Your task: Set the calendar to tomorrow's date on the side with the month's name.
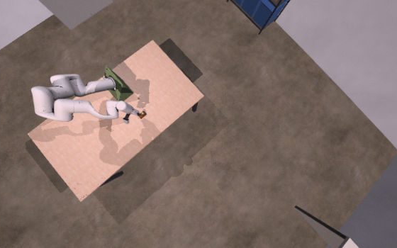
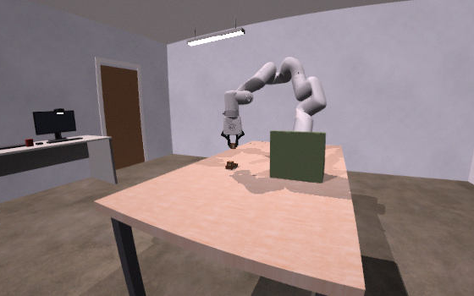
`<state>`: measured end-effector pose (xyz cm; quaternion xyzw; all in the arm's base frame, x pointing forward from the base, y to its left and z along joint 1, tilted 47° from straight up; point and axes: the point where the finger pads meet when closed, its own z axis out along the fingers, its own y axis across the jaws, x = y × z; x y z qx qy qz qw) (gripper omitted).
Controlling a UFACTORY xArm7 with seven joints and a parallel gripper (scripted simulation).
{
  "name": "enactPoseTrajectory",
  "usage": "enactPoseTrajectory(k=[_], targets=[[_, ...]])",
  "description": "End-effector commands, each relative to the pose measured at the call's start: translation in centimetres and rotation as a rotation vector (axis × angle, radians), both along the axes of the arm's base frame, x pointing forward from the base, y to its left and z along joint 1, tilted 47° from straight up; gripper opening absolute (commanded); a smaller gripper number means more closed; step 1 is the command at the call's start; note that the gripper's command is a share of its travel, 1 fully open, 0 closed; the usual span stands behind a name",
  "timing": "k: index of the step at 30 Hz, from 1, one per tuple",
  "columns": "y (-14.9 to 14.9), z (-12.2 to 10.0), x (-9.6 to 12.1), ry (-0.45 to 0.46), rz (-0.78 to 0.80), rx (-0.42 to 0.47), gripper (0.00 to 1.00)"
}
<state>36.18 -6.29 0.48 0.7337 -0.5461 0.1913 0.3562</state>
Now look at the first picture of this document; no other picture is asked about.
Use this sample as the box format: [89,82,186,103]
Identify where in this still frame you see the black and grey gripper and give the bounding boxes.
[131,109,141,115]

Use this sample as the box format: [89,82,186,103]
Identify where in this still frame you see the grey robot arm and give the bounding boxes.
[31,74,134,124]

